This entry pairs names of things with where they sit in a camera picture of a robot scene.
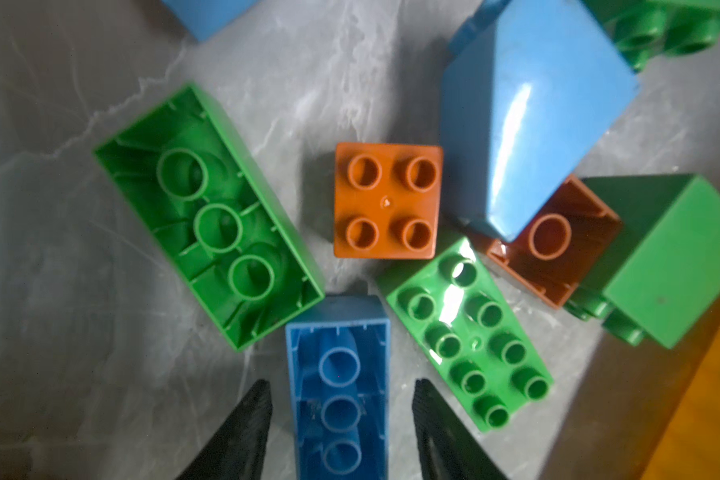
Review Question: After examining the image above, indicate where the orange brick under slope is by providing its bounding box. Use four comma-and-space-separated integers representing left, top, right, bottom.
470, 175, 623, 309

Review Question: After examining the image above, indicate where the green long brick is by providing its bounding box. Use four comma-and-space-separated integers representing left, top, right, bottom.
377, 230, 553, 432
95, 84, 325, 351

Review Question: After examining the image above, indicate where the orange brick centre right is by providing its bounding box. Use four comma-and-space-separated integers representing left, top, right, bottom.
333, 142, 444, 260

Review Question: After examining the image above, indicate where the green cube brick right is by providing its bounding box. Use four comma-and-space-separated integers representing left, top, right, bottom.
584, 0, 720, 73

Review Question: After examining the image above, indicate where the green long brick upper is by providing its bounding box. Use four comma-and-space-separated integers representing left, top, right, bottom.
95, 84, 325, 351

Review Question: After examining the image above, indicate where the yellow bin front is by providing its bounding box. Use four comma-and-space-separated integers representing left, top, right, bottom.
642, 327, 720, 479

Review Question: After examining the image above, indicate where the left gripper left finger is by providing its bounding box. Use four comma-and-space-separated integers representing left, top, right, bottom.
177, 379, 273, 480

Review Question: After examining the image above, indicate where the blue long brick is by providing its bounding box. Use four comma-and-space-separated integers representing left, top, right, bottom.
285, 295, 390, 479

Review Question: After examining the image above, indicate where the green brick bottom centre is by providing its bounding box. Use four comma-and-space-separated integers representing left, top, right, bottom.
565, 174, 720, 349

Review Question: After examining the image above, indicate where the light blue slope brick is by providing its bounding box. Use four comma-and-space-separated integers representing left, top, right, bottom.
439, 0, 639, 240

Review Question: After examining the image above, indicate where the green long brick centre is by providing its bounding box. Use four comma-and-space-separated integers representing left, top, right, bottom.
377, 230, 553, 432

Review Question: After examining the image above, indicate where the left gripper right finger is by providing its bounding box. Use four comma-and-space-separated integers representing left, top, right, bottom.
412, 379, 507, 480

